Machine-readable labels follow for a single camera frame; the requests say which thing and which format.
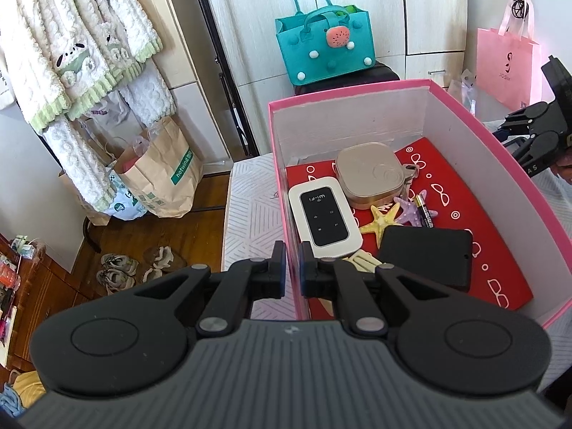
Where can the grey sneaker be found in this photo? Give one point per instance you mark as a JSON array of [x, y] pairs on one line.
[[118, 261], [114, 279]]

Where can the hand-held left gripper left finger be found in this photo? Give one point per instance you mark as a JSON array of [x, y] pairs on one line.
[[279, 270]]

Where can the white portable wifi router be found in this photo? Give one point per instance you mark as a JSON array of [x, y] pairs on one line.
[[324, 216]]

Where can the yellow cloth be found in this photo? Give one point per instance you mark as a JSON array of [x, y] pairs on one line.
[[29, 388]]

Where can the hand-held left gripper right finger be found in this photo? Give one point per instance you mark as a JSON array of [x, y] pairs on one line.
[[308, 270]]

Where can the purple starfish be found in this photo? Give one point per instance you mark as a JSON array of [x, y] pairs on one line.
[[413, 208]]

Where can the black quilted case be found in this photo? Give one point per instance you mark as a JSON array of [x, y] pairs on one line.
[[388, 73]]

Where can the teal felt handbag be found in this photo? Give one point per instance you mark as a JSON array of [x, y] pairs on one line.
[[321, 49]]

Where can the cluttered wooden shelf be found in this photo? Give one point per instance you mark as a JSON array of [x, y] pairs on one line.
[[13, 299]]

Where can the yellow starfish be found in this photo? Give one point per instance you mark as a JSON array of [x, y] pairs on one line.
[[382, 223]]

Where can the cream hair clip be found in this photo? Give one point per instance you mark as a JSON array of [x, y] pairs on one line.
[[362, 261]]

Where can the pink shopping bag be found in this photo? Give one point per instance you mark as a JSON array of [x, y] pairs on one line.
[[505, 67]]

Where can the white wardrobe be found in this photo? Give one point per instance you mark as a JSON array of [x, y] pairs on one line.
[[424, 9]]

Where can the black rack pole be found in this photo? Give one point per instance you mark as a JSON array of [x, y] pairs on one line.
[[223, 53]]

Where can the black flat phone case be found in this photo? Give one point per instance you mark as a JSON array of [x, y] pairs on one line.
[[424, 254]]

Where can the black and gold battery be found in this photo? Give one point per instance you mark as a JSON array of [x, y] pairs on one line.
[[424, 210]]

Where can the clear plastic bag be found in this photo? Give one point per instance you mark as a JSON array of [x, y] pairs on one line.
[[464, 87]]

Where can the beige compact case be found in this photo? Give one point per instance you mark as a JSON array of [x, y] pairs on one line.
[[373, 174]]

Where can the white fleece pajamas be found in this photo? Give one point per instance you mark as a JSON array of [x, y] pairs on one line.
[[71, 67]]

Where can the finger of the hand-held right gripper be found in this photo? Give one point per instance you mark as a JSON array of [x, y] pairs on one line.
[[538, 149], [527, 118]]

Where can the red printed cloth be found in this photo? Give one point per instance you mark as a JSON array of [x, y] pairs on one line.
[[464, 214]]

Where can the pink storage box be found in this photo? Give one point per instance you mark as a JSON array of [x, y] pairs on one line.
[[482, 152]]

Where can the white green-print plastic bag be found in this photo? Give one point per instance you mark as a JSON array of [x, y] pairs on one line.
[[127, 196]]

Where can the brown paper bag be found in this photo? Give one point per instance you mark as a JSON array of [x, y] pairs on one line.
[[165, 174]]

